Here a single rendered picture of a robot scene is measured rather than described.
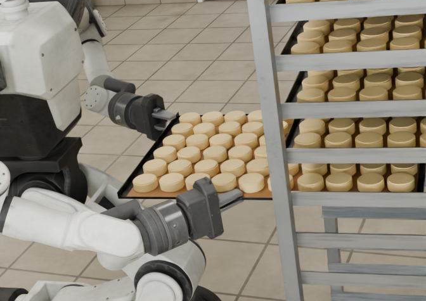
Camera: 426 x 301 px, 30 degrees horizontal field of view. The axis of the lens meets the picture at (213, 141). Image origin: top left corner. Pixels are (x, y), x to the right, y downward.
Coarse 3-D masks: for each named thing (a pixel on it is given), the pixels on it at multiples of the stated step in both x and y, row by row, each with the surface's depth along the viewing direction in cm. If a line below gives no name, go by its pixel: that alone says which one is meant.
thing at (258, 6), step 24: (264, 0) 130; (264, 24) 132; (264, 48) 134; (264, 72) 136; (264, 96) 138; (264, 120) 140; (288, 192) 146; (288, 216) 147; (288, 240) 150; (288, 264) 152; (288, 288) 155
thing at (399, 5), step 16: (352, 0) 129; (368, 0) 128; (384, 0) 128; (400, 0) 127; (416, 0) 126; (272, 16) 134; (288, 16) 133; (304, 16) 132; (320, 16) 132; (336, 16) 131; (352, 16) 130
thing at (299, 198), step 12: (300, 192) 148; (312, 192) 147; (324, 192) 146; (336, 192) 146; (348, 192) 145; (360, 192) 144; (372, 192) 144; (384, 192) 143; (396, 192) 143; (408, 192) 142; (420, 192) 141; (300, 204) 149; (312, 204) 148; (324, 204) 148; (336, 204) 147; (348, 204) 146; (360, 204) 146; (372, 204) 145; (384, 204) 144; (396, 204) 144; (408, 204) 143; (420, 204) 142
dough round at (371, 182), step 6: (366, 174) 150; (372, 174) 150; (378, 174) 150; (360, 180) 149; (366, 180) 148; (372, 180) 148; (378, 180) 148; (360, 186) 148; (366, 186) 147; (372, 186) 146; (378, 186) 147; (384, 186) 148
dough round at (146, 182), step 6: (144, 174) 164; (150, 174) 164; (138, 180) 162; (144, 180) 162; (150, 180) 162; (156, 180) 162; (138, 186) 161; (144, 186) 161; (150, 186) 161; (156, 186) 162; (144, 192) 161
